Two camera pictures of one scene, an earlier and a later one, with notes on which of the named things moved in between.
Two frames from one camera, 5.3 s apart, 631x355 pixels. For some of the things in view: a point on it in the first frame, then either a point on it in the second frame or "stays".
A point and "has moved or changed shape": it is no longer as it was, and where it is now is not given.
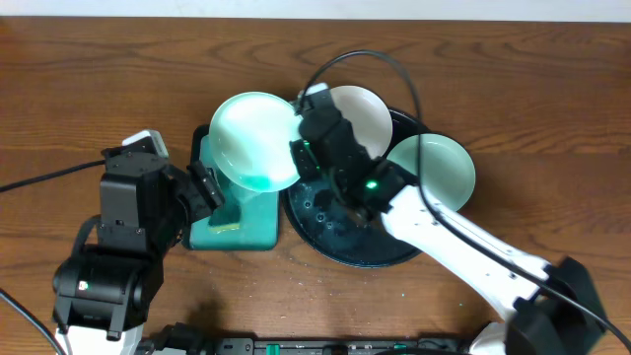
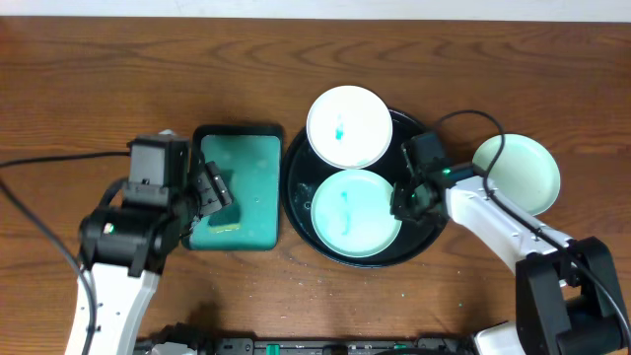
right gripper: (308, 157) -> (407, 198)
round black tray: (333, 233) stays
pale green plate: (448, 173) has moved or changed shape
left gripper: (198, 186) stays
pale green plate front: (250, 135) -> (351, 214)
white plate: (370, 116) stays
